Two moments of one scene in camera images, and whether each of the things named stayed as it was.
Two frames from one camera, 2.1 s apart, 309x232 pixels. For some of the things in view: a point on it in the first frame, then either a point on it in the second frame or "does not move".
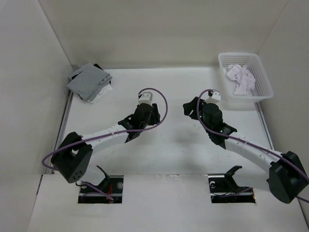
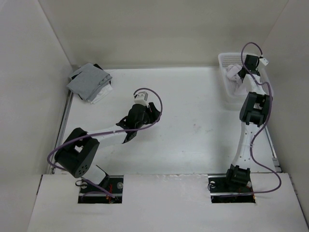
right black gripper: (188, 107) -> (238, 73)
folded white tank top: (103, 93) does not move
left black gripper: (155, 116) does not move
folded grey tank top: (91, 82) does not move
